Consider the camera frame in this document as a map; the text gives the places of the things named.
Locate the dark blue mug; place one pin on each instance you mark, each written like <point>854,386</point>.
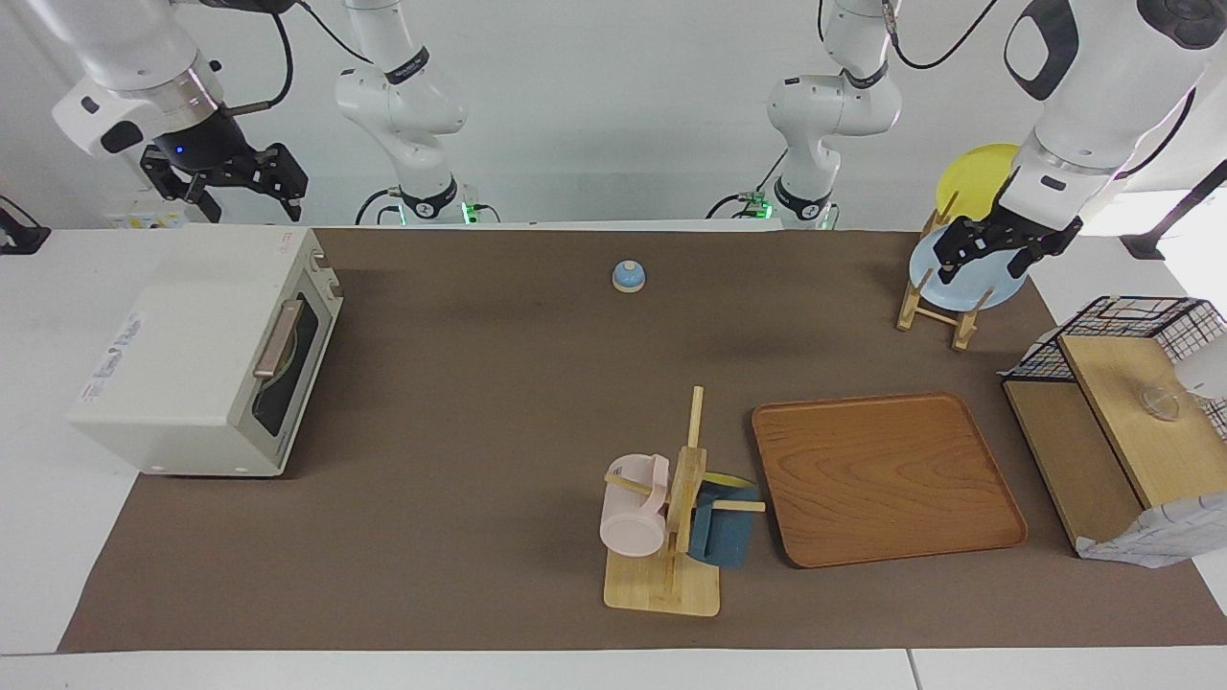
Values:
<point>729,532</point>

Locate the yellow plate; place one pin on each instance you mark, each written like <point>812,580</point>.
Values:
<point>973,182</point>

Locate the black tripod leg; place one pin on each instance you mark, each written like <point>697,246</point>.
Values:
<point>1174,216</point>

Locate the white yellow small box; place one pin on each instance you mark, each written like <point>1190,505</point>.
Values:
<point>144,220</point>

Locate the wooden shelf box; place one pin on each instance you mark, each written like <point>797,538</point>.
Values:
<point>1141,441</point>

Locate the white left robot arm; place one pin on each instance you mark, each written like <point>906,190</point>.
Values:
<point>1093,105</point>

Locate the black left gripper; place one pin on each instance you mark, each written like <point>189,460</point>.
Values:
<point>1026,233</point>

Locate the wooden plate rack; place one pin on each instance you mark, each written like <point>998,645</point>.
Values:
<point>963,331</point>

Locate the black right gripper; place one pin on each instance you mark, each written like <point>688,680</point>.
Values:
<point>206,144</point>

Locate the light blue plate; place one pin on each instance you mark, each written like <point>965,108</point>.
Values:
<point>978,286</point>

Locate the brown wooden tray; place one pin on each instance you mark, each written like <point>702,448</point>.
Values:
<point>882,479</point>

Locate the brown table mat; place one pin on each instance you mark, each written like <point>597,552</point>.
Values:
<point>460,431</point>

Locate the white rounded blurry object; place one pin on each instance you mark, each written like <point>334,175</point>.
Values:
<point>1208,369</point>

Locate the blue call bell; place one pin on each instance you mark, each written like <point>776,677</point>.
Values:
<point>629,276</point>

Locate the wooden mug stand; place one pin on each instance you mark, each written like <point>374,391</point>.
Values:
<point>661,585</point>

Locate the white patterned cloth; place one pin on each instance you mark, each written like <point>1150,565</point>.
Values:
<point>1165,537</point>

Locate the clear glass cup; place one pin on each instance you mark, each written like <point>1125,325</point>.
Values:
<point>1162,402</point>

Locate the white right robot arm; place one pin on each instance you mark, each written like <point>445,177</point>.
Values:
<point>403,105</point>

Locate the black stand foot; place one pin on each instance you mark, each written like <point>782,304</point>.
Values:
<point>19,235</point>

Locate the white toaster oven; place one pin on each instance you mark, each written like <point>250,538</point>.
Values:
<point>192,335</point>

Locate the pink mug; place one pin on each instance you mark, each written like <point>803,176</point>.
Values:
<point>633,522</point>

